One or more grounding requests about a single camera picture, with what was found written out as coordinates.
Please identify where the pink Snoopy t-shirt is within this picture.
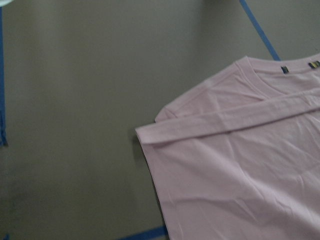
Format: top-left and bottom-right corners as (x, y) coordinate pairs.
(136, 55), (320, 240)

